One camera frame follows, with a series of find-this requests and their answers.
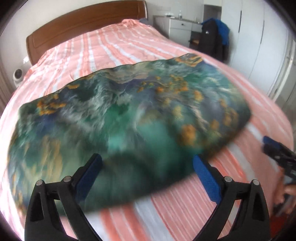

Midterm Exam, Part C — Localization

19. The green patterned garment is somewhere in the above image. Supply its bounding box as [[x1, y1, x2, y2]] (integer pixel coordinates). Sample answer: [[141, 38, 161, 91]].
[[8, 54, 251, 214]]

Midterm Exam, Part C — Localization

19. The person's right hand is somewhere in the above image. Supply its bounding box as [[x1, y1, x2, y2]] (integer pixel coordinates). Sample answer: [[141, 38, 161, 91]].
[[273, 169, 296, 216]]

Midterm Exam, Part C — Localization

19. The white wardrobe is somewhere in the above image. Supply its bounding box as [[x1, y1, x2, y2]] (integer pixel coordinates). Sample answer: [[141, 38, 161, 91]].
[[221, 0, 288, 94]]

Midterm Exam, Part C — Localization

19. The dark jacket on chair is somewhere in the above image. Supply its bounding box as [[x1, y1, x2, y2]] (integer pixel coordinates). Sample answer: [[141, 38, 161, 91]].
[[189, 18, 230, 62]]

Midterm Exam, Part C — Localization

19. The white bedside cabinet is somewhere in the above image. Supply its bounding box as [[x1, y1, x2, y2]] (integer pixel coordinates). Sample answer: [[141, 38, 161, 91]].
[[153, 15, 202, 48]]

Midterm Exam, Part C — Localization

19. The brown wooden headboard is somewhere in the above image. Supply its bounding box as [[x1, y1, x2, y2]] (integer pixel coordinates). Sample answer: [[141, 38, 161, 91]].
[[26, 1, 148, 65]]

